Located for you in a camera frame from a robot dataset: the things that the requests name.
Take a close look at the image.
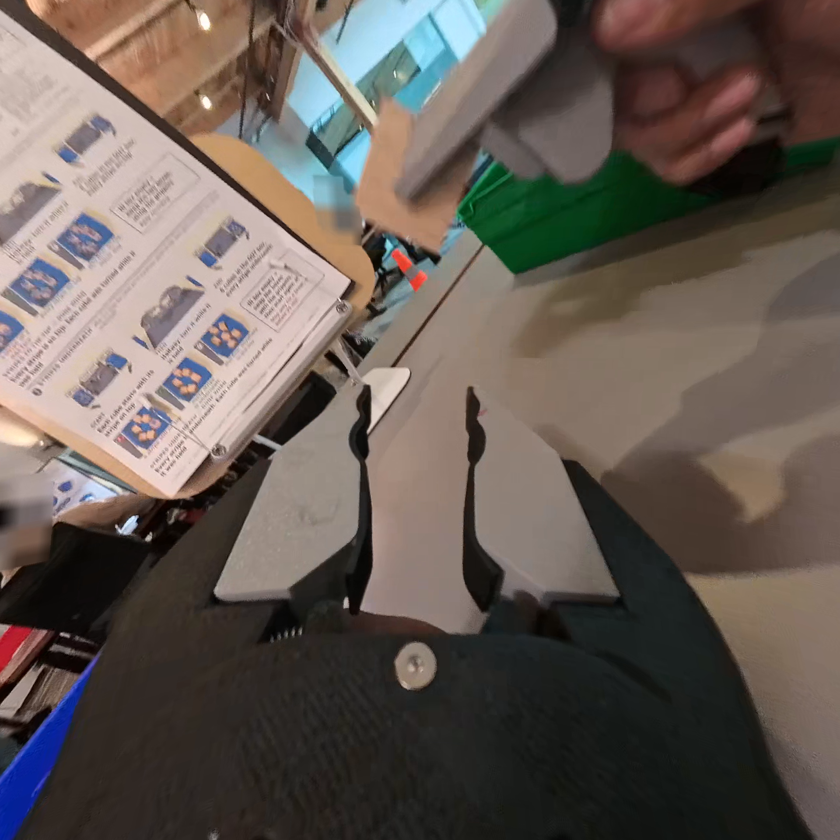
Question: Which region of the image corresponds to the green plastic bin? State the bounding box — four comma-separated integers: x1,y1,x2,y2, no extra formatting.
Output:
457,136,840,275

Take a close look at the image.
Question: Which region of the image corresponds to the person's right hand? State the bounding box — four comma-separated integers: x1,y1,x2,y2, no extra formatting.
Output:
591,0,840,186

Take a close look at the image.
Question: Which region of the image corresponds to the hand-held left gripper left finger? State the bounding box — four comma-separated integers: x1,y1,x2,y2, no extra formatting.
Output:
214,385,375,616

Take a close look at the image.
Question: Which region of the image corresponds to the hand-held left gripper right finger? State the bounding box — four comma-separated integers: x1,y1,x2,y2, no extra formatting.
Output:
462,386,622,621

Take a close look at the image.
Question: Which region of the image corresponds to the blue-striped wooden cube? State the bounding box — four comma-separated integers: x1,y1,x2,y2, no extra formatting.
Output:
356,97,463,256

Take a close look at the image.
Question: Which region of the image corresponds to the printed instruction sheet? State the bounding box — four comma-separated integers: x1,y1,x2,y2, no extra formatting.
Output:
0,10,352,500

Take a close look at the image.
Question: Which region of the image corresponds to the blue plastic bin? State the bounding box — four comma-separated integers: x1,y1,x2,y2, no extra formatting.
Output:
0,650,99,809

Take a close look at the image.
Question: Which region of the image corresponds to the orange traffic cone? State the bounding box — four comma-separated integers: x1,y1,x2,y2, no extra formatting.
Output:
392,248,427,293

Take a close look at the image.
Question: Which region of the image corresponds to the instruction sheet on stand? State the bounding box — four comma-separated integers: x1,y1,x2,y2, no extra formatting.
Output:
0,0,412,500

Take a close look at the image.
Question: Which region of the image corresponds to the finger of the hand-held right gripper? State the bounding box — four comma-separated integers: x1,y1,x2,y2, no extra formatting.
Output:
394,0,560,203

